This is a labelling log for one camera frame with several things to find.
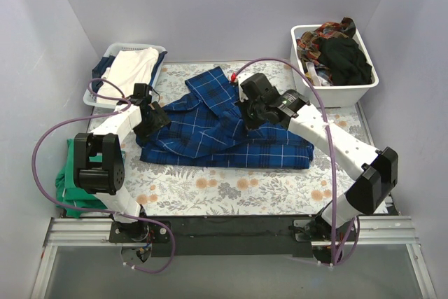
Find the white crumpled garment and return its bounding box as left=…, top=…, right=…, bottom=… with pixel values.
left=304, top=62, right=333, bottom=87

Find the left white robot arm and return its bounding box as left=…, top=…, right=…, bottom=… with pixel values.
left=73, top=83, right=171, bottom=243

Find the black crumpled shirt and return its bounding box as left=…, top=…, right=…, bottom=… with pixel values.
left=317, top=37, right=372, bottom=86

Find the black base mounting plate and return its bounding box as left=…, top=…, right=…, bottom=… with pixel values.
left=108, top=214, right=358, bottom=258

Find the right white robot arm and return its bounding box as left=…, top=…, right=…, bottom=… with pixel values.
left=236, top=73, right=398, bottom=241

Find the folded white shirt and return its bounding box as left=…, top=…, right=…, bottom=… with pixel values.
left=101, top=48, right=159, bottom=97

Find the folded navy shirt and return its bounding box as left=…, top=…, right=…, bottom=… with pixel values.
left=91, top=50, right=168, bottom=106

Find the aluminium rail frame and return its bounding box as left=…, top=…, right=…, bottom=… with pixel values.
left=32, top=198, right=436, bottom=298

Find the blue plaid long sleeve shirt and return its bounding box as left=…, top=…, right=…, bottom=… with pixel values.
left=136, top=67, right=314, bottom=169

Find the floral patterned table mat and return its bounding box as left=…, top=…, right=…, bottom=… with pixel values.
left=85, top=62, right=389, bottom=216

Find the folded green shirt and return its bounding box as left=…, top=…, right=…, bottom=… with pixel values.
left=55, top=139, right=106, bottom=209

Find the brown plaid crumpled shirt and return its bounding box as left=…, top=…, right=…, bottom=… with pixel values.
left=296, top=17, right=356, bottom=68

